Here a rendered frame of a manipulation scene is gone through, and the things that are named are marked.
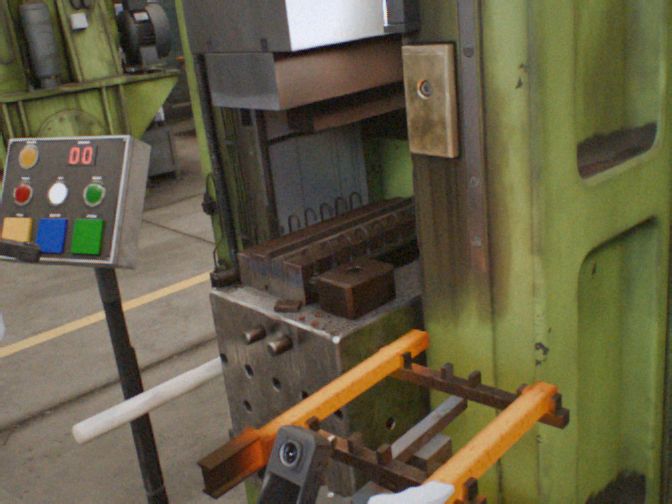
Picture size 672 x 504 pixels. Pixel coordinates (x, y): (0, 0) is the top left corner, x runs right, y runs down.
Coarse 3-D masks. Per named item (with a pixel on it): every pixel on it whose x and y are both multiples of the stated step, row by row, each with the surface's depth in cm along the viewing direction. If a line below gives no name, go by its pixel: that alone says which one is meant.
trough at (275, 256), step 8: (408, 200) 166; (384, 208) 161; (392, 208) 163; (400, 208) 165; (368, 216) 158; (376, 216) 160; (344, 224) 154; (352, 224) 156; (320, 232) 150; (328, 232) 151; (336, 232) 153; (304, 240) 148; (312, 240) 149; (320, 240) 150; (288, 248) 145; (296, 248) 146; (272, 256) 143; (280, 256) 144
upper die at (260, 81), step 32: (224, 64) 134; (256, 64) 127; (288, 64) 126; (320, 64) 130; (352, 64) 135; (384, 64) 141; (224, 96) 137; (256, 96) 130; (288, 96) 127; (320, 96) 132
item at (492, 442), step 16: (544, 384) 102; (528, 400) 98; (544, 400) 98; (512, 416) 95; (528, 416) 96; (480, 432) 93; (496, 432) 92; (512, 432) 93; (464, 448) 90; (480, 448) 90; (496, 448) 90; (448, 464) 87; (464, 464) 87; (480, 464) 88; (448, 480) 85; (464, 480) 86
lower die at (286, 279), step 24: (336, 216) 166; (360, 216) 158; (384, 216) 156; (408, 216) 157; (288, 240) 151; (336, 240) 147; (360, 240) 146; (240, 264) 151; (264, 264) 144; (288, 264) 138; (312, 264) 138; (264, 288) 147; (288, 288) 141
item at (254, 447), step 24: (408, 336) 119; (384, 360) 113; (336, 384) 107; (360, 384) 108; (312, 408) 102; (336, 408) 105; (264, 432) 97; (216, 456) 92; (240, 456) 94; (264, 456) 96; (216, 480) 92; (240, 480) 94
